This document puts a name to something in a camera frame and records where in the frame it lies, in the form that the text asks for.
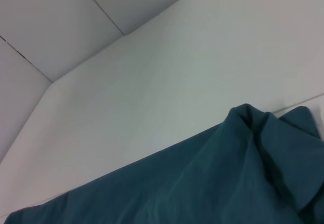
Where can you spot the teal t-shirt with FREE print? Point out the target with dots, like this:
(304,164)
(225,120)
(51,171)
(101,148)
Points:
(202,183)

